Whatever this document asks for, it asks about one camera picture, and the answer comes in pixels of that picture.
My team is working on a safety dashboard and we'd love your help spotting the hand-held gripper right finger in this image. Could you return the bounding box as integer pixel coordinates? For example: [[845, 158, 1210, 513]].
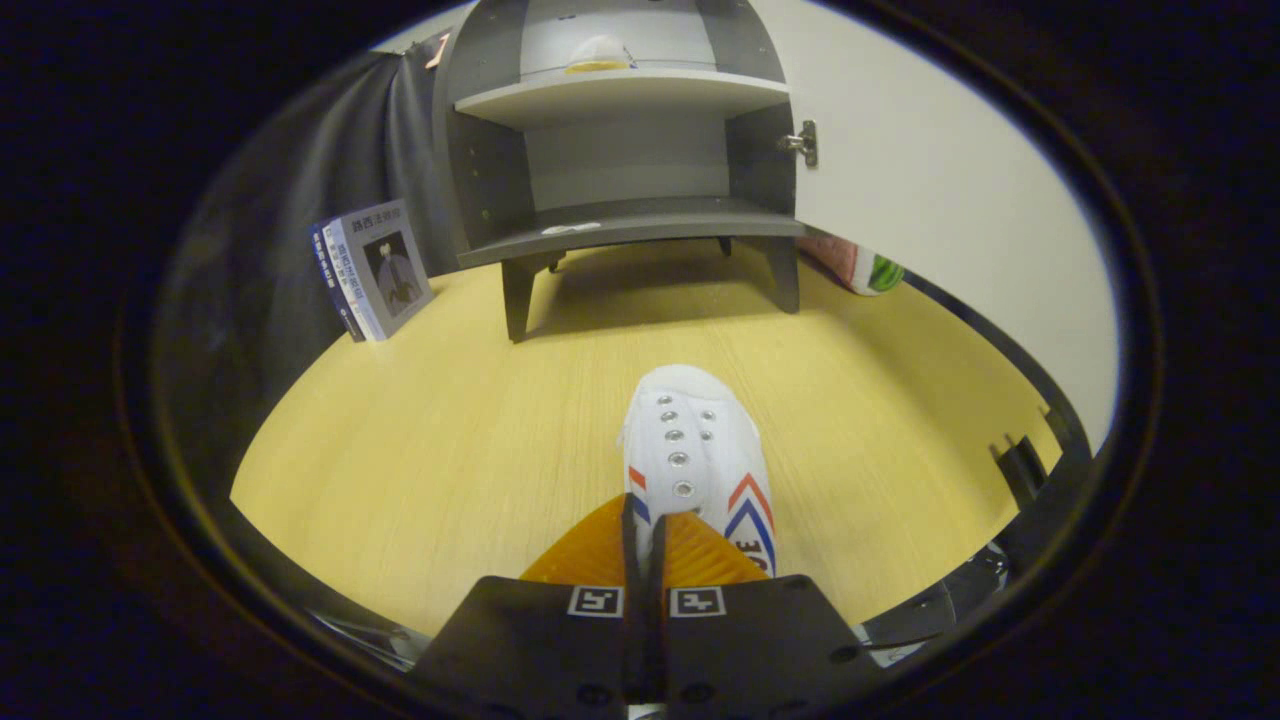
[[650, 510, 888, 720]]

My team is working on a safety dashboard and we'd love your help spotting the grey shoe cabinet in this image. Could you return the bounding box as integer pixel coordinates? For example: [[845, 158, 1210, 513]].
[[432, 0, 806, 343]]

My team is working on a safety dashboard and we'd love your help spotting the grey blue book box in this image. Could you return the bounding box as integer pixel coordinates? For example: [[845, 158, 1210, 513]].
[[310, 198, 436, 343]]

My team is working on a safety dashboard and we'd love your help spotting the white striped canvas shoe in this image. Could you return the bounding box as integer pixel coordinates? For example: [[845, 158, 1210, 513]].
[[618, 365, 779, 581]]

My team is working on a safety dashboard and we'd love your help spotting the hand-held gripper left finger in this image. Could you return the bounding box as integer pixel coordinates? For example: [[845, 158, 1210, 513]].
[[408, 492, 651, 720]]

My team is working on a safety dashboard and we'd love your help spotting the white yellow object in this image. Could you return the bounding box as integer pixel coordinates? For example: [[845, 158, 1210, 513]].
[[563, 35, 638, 75]]

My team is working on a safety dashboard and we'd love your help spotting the black backdrop cloth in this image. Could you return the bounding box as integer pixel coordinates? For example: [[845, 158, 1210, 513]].
[[165, 40, 456, 501]]

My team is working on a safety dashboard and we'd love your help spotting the black table clamp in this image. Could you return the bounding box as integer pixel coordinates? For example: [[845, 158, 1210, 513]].
[[988, 433, 1049, 506]]

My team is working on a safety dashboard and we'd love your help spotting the white shoe cabinet door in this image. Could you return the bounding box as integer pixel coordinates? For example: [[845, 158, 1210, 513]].
[[750, 0, 1121, 453]]

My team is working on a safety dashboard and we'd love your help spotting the watermelon print packet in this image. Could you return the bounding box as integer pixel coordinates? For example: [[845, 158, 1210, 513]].
[[798, 230, 907, 297]]

